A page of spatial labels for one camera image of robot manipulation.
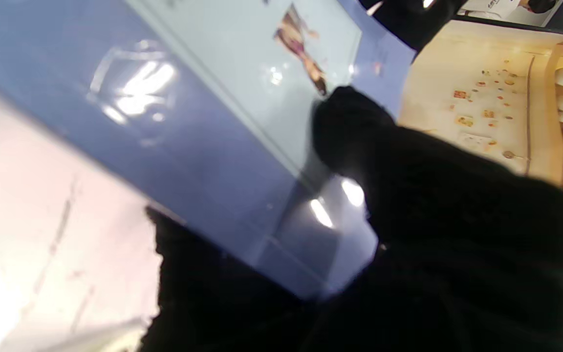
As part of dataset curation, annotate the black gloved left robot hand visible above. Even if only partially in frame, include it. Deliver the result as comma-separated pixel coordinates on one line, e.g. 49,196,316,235
360,0,468,52

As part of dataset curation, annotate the light blue paperback book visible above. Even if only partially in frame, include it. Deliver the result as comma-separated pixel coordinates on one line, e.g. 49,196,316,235
0,0,416,300

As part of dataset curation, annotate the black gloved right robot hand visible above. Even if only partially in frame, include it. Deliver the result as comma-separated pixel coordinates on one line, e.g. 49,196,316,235
137,86,563,352

